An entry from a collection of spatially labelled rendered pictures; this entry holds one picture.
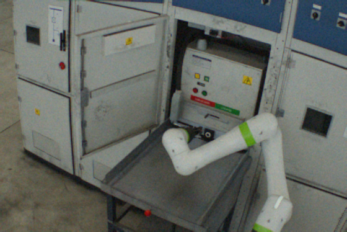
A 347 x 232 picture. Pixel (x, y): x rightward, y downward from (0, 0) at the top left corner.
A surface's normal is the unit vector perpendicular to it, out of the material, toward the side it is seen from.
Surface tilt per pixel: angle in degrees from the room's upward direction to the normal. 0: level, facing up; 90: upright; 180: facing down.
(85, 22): 90
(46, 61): 90
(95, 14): 90
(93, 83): 90
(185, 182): 0
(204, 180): 0
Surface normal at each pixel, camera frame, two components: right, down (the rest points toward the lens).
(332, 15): -0.46, 0.42
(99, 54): 0.70, 0.42
